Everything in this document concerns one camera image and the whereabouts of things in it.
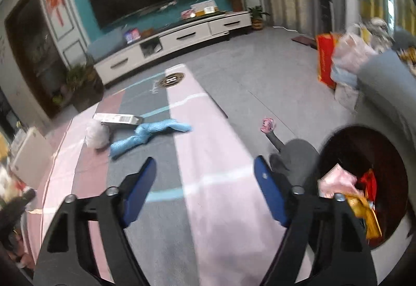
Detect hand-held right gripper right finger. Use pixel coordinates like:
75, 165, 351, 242
253, 155, 379, 286

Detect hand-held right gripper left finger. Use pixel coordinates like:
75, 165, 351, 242
34, 156, 158, 286

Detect blue cloth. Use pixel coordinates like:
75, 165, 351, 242
109, 117, 193, 160

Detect black round trash bin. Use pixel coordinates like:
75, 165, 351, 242
312, 125, 409, 250

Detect small pink item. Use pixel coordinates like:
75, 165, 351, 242
258, 116, 277, 134

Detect pink wrapper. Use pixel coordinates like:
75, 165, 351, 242
317, 164, 359, 199

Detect pink grey table mat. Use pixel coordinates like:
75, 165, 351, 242
26, 63, 293, 286

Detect white long box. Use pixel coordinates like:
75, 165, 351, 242
93, 112, 144, 127

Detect red wrapper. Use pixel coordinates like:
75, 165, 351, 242
357, 169, 379, 203

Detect yellow wrapper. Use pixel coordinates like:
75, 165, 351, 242
344, 193, 383, 242

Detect large leafy floor plant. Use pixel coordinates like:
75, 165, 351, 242
53, 56, 105, 113

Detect red paper bag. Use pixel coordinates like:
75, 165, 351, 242
315, 32, 342, 89

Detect small blue screen box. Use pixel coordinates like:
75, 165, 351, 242
123, 29, 141, 44

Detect brown floor mat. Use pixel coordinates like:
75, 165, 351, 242
291, 35, 318, 48

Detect grey sofa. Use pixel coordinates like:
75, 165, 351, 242
355, 29, 416, 164

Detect white television cabinet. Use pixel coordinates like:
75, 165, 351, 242
94, 11, 253, 87

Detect dark wooden cabinet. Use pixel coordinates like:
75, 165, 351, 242
4, 0, 82, 118

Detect potted plant in basket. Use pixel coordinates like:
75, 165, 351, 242
247, 5, 271, 31

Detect cardboard box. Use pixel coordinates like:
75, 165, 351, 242
189, 0, 218, 17

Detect grey clothes pile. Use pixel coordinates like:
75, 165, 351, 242
354, 16, 396, 47

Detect white board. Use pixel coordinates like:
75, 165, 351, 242
344, 0, 362, 27

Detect black wall device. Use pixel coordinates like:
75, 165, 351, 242
318, 0, 333, 25

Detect red knot wall decoration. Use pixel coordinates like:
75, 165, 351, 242
45, 0, 66, 27

